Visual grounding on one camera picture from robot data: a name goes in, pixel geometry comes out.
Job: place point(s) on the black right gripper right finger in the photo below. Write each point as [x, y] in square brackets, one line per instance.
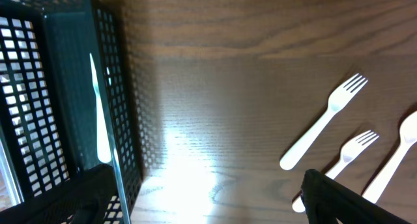
[326, 201]

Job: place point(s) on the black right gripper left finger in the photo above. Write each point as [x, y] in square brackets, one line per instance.
[85, 198]

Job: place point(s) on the mint green plastic fork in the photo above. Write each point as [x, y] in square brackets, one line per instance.
[102, 143]

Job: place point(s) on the pink plastic fork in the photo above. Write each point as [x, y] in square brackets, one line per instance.
[350, 151]

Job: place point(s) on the cream plastic fork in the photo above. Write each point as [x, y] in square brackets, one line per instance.
[337, 101]

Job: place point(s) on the white plastic fork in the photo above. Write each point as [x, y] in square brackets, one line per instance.
[407, 138]

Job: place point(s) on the clear perforated plastic basket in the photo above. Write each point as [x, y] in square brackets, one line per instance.
[9, 174]

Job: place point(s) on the dark green perforated basket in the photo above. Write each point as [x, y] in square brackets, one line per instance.
[48, 107]

